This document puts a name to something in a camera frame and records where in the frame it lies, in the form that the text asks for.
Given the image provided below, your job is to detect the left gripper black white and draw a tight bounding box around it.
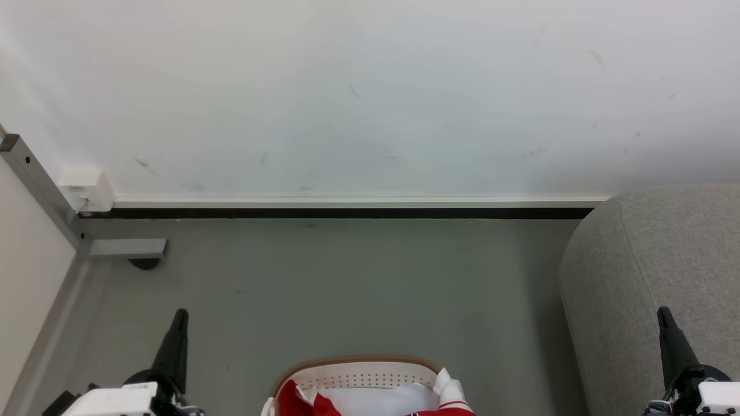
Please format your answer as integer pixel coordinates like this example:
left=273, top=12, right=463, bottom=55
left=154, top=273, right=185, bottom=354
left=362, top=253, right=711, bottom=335
left=61, top=309, right=204, bottom=416

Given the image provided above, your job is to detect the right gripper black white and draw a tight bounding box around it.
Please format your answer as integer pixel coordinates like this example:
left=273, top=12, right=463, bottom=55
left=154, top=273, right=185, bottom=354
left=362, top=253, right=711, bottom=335
left=646, top=306, right=740, bottom=416

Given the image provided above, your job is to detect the red and white garment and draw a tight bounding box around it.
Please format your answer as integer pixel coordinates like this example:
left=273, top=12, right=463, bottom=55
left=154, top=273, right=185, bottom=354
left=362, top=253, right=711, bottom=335
left=276, top=367, right=476, bottom=416

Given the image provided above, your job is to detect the grey fabric sofa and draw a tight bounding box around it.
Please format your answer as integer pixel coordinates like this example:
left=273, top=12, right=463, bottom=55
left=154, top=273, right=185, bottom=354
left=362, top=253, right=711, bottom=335
left=557, top=184, right=740, bottom=416

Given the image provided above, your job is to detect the grey metal foot bar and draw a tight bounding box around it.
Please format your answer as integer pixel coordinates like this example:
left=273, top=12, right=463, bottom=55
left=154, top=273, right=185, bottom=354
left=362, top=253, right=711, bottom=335
left=88, top=238, right=169, bottom=259

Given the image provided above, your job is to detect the white partition panel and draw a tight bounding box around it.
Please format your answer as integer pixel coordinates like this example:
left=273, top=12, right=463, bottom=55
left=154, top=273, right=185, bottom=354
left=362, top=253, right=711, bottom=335
left=0, top=157, right=79, bottom=402

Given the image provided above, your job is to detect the white laundry basket brown rim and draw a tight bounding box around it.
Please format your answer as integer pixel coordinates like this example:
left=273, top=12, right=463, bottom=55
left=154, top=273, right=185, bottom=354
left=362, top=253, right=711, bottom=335
left=261, top=355, right=463, bottom=416

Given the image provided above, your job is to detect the white baseboard strip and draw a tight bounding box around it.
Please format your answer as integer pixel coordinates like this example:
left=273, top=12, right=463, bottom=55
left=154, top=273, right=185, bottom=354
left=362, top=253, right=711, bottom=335
left=113, top=196, right=612, bottom=209

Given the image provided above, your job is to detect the grey aluminium frame rail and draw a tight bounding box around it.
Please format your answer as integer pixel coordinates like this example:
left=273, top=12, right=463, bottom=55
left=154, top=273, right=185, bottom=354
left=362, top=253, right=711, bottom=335
left=0, top=254, right=114, bottom=416

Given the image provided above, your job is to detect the white wall junction box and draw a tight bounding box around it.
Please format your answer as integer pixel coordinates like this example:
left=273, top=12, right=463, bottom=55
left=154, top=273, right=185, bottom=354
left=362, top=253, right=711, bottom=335
left=58, top=166, right=116, bottom=214

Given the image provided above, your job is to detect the grey aluminium frame post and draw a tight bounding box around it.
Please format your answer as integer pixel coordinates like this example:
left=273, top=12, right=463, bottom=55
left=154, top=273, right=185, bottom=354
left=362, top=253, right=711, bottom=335
left=0, top=133, right=93, bottom=258

